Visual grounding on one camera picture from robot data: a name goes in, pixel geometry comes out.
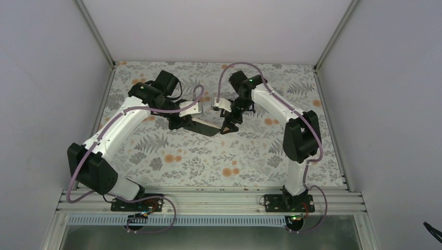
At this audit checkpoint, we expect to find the phone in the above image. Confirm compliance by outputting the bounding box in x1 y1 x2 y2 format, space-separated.
184 118 221 137

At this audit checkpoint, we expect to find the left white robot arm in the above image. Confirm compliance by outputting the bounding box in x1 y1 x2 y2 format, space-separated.
67 70 202 211

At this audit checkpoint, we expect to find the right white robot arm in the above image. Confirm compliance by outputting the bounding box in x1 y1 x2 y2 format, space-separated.
214 71 321 212

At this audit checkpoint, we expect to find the floral patterned table mat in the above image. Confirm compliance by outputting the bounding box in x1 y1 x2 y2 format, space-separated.
101 61 344 187

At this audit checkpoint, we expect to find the black object at corner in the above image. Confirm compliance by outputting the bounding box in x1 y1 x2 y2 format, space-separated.
423 221 442 243

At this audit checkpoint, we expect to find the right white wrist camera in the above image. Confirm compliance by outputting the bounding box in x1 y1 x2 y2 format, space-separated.
211 97 232 113

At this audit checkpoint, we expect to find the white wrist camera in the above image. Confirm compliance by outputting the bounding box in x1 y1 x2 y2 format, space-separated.
179 101 203 117
211 97 232 113

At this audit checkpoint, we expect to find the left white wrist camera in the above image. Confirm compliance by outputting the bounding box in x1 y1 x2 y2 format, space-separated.
179 101 203 117

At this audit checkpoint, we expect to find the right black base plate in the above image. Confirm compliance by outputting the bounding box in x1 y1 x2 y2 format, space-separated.
263 194 315 213

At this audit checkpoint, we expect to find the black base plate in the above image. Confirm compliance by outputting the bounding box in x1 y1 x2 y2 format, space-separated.
263 194 315 213
110 194 164 213

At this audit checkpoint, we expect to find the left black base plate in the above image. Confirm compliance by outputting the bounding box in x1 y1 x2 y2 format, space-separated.
110 194 164 213

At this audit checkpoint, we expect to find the aluminium rail frame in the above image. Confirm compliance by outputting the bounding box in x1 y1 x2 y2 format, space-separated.
43 186 378 249

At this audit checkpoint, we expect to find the slotted white cable duct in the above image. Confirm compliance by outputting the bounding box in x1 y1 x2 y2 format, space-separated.
68 215 286 227

